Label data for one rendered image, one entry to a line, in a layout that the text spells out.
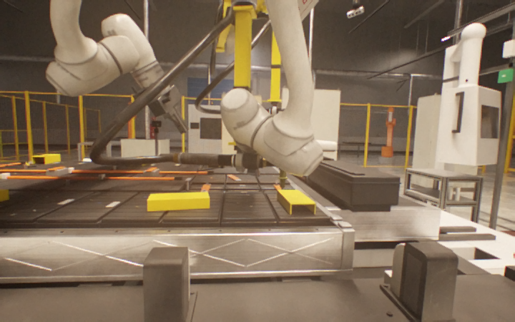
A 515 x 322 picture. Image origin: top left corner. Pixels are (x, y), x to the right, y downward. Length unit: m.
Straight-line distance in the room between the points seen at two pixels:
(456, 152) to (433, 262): 2.94
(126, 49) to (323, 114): 4.97
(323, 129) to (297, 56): 5.05
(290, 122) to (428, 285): 0.41
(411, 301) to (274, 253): 0.28
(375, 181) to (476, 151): 2.63
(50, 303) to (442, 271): 0.74
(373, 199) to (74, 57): 0.89
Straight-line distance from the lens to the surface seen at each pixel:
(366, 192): 0.83
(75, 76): 0.85
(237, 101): 0.65
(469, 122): 3.44
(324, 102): 5.63
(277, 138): 0.61
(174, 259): 0.47
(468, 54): 3.82
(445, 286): 0.62
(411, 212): 0.97
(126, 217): 0.72
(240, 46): 1.01
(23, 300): 0.74
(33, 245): 0.74
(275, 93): 1.59
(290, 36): 0.58
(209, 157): 1.01
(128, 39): 0.90
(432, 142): 6.82
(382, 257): 1.04
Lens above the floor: 1.22
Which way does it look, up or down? 6 degrees down
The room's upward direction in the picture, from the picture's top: 1 degrees clockwise
